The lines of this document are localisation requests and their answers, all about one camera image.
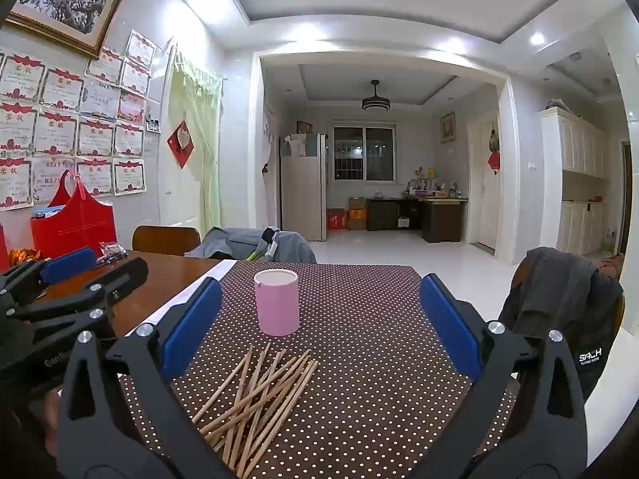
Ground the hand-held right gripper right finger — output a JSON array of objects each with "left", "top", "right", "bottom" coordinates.
[{"left": 418, "top": 273, "right": 587, "bottom": 479}]

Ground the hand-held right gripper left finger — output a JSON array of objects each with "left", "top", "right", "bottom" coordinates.
[{"left": 57, "top": 277, "right": 235, "bottom": 479}]

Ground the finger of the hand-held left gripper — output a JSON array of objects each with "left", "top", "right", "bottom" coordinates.
[
  {"left": 0, "top": 247, "right": 97, "bottom": 306},
  {"left": 10, "top": 258, "right": 149, "bottom": 340}
]

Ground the pink cup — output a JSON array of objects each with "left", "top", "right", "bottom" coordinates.
[{"left": 254, "top": 269, "right": 301, "bottom": 337}]

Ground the group of wooden chopsticks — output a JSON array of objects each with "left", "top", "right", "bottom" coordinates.
[{"left": 191, "top": 342, "right": 320, "bottom": 479}]

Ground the clear snack packet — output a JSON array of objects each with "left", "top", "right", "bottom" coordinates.
[{"left": 97, "top": 242, "right": 125, "bottom": 264}]

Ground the red gift bag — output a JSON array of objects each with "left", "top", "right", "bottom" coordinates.
[{"left": 31, "top": 170, "right": 118, "bottom": 260}]

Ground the wooden chair back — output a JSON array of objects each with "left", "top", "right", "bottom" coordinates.
[{"left": 132, "top": 226, "right": 201, "bottom": 259}]

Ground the white door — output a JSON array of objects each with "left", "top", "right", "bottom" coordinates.
[
  {"left": 159, "top": 42, "right": 223, "bottom": 228},
  {"left": 469, "top": 110, "right": 500, "bottom": 250}
]

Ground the brown dotted table mat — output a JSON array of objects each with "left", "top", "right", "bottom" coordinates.
[{"left": 117, "top": 261, "right": 517, "bottom": 479}]

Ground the dark wooden desk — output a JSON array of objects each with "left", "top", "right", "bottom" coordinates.
[{"left": 367, "top": 196, "right": 469, "bottom": 243}]

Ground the dark jacket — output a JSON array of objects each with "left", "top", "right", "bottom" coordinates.
[{"left": 498, "top": 247, "right": 625, "bottom": 400}]

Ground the grey jacket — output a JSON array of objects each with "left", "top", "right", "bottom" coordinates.
[{"left": 186, "top": 226, "right": 318, "bottom": 263}]

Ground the clutter of small desk items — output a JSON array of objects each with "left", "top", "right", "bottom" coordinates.
[{"left": 407, "top": 164, "right": 465, "bottom": 199}]

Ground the light green curtain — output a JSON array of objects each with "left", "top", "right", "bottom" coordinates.
[{"left": 167, "top": 52, "right": 224, "bottom": 230}]

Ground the red hanging door decoration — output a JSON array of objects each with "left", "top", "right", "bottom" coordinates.
[{"left": 486, "top": 121, "right": 501, "bottom": 175}]

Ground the white refrigerator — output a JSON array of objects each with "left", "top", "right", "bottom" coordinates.
[{"left": 280, "top": 134, "right": 329, "bottom": 241}]

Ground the barred window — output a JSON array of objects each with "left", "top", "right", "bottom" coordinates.
[{"left": 332, "top": 126, "right": 397, "bottom": 183}]

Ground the brown wooden door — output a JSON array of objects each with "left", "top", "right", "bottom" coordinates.
[{"left": 620, "top": 141, "right": 634, "bottom": 255}]

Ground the ceiling fan lamp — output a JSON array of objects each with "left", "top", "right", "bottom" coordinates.
[{"left": 361, "top": 80, "right": 391, "bottom": 111}]

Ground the framed tree picture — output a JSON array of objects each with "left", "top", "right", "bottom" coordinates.
[{"left": 5, "top": 0, "right": 133, "bottom": 61}]

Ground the red diamond wall decoration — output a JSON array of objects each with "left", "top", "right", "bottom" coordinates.
[{"left": 167, "top": 121, "right": 195, "bottom": 169}]

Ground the group of wall certificates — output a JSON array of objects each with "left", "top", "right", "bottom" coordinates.
[{"left": 0, "top": 30, "right": 157, "bottom": 210}]

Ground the pink wall hanging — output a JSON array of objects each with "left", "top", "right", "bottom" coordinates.
[{"left": 262, "top": 105, "right": 280, "bottom": 175}]

